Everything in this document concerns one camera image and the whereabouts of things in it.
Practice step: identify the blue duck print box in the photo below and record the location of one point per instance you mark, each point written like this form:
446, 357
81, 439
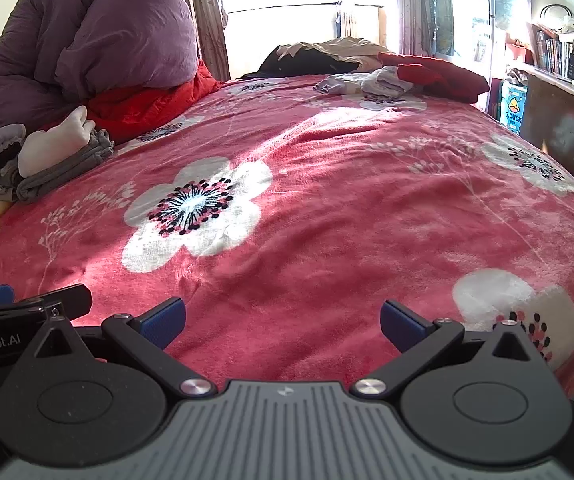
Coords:
513, 107

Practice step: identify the wooden desk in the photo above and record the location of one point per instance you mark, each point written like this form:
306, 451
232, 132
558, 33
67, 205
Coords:
557, 110

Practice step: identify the black and beige clothes heap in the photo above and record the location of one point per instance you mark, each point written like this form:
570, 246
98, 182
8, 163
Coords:
347, 50

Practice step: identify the purple duvet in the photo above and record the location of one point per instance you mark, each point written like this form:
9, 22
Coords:
92, 35

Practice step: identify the grey folded garment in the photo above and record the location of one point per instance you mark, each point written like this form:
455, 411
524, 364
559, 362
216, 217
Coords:
67, 170

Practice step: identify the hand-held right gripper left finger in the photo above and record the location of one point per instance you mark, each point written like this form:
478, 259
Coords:
163, 324

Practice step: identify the brown board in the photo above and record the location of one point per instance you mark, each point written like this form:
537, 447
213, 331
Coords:
369, 25

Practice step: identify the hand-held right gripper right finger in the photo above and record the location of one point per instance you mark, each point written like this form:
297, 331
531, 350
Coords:
401, 327

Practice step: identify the red quilt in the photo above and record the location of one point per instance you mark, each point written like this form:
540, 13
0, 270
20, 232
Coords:
137, 110

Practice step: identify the red garment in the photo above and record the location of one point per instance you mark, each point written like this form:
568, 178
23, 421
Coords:
452, 77

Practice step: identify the red floral blanket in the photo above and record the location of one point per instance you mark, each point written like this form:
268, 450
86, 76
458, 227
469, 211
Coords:
327, 195

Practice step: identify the dark and beige clothes heap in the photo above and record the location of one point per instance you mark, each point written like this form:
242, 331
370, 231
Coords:
307, 62

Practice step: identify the pink patterned curtain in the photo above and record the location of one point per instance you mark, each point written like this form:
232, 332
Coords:
409, 5

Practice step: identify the white folded cloth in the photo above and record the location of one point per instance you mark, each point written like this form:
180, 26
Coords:
54, 145

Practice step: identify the white floral pajama pants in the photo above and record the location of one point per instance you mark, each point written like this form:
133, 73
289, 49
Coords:
367, 84

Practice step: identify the row of books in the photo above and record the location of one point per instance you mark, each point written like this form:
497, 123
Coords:
567, 60

